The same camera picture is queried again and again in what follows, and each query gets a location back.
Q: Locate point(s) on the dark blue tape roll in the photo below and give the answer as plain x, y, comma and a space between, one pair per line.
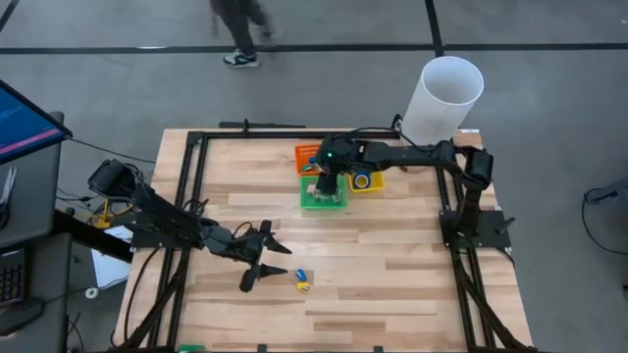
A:
355, 182

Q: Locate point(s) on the yellow mini stapler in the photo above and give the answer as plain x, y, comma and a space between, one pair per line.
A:
303, 287

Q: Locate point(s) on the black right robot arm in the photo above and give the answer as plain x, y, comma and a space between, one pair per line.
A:
417, 154

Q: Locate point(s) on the backlit keyboard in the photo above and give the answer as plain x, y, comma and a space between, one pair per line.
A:
12, 279

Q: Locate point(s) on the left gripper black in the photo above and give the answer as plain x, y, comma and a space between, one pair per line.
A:
245, 245

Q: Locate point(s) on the computer monitor blue screen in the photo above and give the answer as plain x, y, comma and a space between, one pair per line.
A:
19, 122

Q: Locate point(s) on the black edge clip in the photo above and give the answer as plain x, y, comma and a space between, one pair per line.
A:
262, 349
378, 349

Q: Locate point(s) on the white shade wooden base lamp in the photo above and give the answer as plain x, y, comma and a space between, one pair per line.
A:
441, 108

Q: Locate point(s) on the black desk bar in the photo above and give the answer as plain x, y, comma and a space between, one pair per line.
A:
88, 235

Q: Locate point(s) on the black computer mouse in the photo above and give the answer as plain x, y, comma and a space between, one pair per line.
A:
22, 314

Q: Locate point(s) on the white box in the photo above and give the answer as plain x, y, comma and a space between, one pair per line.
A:
110, 267

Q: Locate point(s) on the orange plastic basket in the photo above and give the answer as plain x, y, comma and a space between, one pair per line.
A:
304, 154

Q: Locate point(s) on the scissors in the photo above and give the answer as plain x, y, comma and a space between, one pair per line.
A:
10, 184

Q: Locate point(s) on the green plastic basket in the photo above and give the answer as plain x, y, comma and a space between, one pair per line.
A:
308, 203

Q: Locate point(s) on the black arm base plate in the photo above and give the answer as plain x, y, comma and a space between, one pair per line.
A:
147, 241
490, 240

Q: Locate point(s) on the dark grey desk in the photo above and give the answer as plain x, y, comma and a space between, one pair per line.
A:
44, 274

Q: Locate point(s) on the pink staple remover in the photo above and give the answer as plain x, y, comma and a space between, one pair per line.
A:
311, 189

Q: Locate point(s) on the grey staple remover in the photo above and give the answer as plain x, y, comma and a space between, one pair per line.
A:
339, 197

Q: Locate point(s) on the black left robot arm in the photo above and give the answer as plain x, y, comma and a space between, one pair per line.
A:
162, 216

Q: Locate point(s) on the person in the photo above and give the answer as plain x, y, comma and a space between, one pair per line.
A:
240, 24

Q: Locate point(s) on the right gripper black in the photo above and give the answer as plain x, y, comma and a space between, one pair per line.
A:
336, 157

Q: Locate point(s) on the yellow plastic basket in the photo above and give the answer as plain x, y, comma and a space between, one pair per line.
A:
378, 184

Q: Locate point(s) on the dark grey floor object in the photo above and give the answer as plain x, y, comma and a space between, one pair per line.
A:
613, 193

